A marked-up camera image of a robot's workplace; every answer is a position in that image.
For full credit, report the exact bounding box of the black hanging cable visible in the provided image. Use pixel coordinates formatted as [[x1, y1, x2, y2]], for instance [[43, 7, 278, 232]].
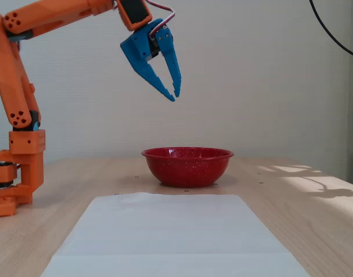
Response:
[[309, 0, 353, 60]]

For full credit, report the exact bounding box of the white red gripper servo cable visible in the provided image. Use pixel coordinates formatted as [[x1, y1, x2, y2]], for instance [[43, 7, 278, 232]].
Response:
[[145, 0, 177, 36]]

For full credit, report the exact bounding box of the red speckled bowl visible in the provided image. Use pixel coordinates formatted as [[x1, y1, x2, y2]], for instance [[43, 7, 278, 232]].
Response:
[[141, 147, 235, 189]]

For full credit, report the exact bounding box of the blue gripper with motor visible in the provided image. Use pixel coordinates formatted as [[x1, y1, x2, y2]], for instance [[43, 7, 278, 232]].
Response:
[[119, 18, 183, 102]]

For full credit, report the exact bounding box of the white paper sheet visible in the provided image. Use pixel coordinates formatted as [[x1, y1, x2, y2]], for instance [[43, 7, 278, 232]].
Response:
[[39, 253, 311, 277], [55, 192, 292, 256]]

